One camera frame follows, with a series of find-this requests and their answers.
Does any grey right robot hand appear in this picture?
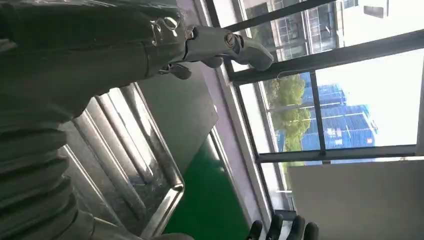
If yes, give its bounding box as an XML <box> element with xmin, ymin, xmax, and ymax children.
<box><xmin>245</xmin><ymin>213</ymin><xmax>320</xmax><ymax>240</ymax></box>

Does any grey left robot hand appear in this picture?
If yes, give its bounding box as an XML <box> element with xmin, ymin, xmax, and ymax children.
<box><xmin>0</xmin><ymin>0</ymin><xmax>275</xmax><ymax>129</ymax></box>

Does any green conveyor belt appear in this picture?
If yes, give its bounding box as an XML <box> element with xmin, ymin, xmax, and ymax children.
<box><xmin>163</xmin><ymin>139</ymin><xmax>251</xmax><ymax>240</ymax></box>

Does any electronic scale with steel tray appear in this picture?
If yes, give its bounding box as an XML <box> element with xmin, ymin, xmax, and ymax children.
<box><xmin>57</xmin><ymin>82</ymin><xmax>186</xmax><ymax>239</ymax></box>

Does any green tree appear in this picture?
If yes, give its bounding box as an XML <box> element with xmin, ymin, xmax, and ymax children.
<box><xmin>264</xmin><ymin>74</ymin><xmax>312</xmax><ymax>167</ymax></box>

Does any blue glass building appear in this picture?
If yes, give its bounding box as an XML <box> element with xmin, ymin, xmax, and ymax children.
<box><xmin>299</xmin><ymin>73</ymin><xmax>379</xmax><ymax>166</ymax></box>

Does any dark window frame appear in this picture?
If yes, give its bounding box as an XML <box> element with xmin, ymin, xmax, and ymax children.
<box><xmin>203</xmin><ymin>0</ymin><xmax>424</xmax><ymax>221</ymax></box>

